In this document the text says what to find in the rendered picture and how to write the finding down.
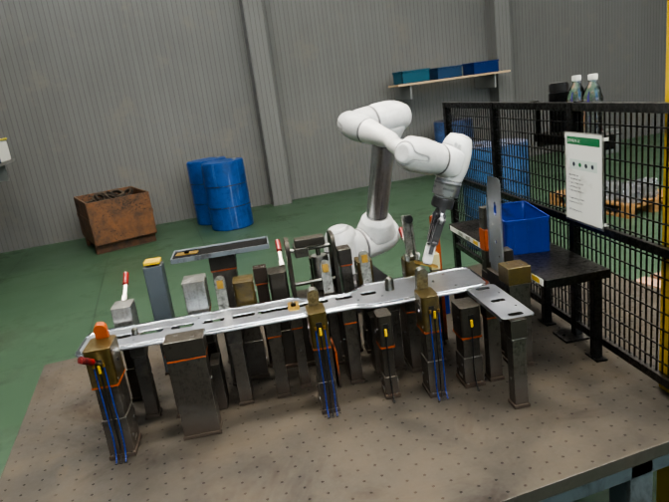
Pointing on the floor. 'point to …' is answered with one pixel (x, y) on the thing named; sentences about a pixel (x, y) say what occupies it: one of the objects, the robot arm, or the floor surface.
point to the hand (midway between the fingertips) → (429, 253)
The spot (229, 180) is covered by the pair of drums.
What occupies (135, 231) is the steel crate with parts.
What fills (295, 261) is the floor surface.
